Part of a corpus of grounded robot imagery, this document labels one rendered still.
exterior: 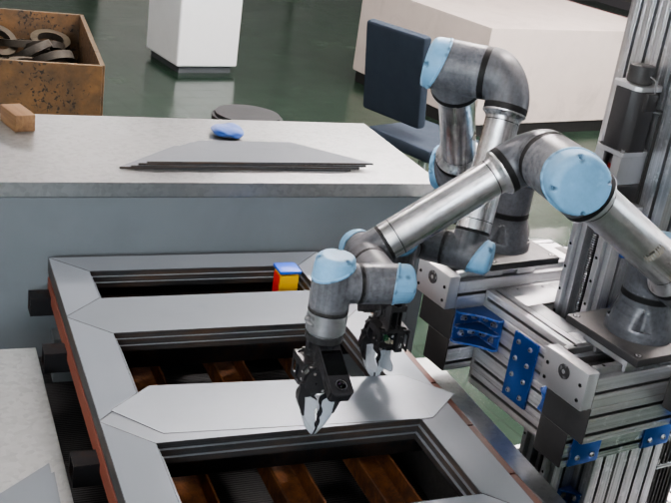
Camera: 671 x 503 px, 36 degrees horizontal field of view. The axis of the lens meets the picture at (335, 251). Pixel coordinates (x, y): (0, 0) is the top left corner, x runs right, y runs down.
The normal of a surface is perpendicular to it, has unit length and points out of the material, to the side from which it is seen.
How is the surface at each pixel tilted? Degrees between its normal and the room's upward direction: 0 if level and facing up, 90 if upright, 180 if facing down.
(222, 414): 0
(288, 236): 90
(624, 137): 90
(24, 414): 0
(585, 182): 86
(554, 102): 90
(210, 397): 0
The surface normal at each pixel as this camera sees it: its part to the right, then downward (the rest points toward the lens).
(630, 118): -0.26, 0.33
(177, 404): 0.14, -0.92
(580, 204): 0.18, 0.32
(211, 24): 0.51, 0.39
